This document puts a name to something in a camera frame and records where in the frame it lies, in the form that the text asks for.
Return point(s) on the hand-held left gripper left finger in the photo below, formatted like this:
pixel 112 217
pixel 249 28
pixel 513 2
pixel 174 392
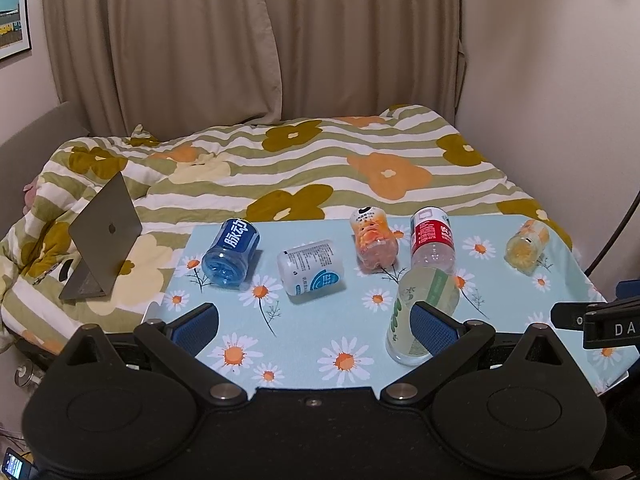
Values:
pixel 192 327

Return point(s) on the pink pillow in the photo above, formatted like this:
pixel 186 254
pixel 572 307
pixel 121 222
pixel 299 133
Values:
pixel 29 192

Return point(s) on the white label plastic bottle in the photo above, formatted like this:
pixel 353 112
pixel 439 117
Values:
pixel 312 270

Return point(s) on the blue plastic bottle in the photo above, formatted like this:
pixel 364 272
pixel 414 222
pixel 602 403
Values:
pixel 232 255

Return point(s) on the red label clear bottle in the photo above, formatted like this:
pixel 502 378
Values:
pixel 432 240

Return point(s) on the striped floral blanket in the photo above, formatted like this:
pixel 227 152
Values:
pixel 310 170

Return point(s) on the orange plastic bottle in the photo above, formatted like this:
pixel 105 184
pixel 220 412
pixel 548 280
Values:
pixel 374 242

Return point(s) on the black phone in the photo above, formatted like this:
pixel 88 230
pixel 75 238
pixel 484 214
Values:
pixel 15 466

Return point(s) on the beige curtain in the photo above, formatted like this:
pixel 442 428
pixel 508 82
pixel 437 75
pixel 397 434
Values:
pixel 240 35

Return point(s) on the daisy print tablecloth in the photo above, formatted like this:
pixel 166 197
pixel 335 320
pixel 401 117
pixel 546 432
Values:
pixel 310 330

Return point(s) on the grey laptop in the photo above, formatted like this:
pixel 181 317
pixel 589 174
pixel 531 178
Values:
pixel 107 232

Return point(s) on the framed wall picture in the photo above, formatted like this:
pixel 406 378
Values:
pixel 12 15

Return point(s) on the small yellow plastic bottle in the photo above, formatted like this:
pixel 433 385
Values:
pixel 525 247

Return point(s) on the grey bed headboard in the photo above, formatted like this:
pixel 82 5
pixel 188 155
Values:
pixel 35 130

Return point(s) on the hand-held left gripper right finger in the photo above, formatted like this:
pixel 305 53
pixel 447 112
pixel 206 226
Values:
pixel 430 327

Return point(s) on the green label plastic bottle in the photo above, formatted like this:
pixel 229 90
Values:
pixel 430 290

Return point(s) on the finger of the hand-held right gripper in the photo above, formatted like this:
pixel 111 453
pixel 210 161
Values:
pixel 567 316

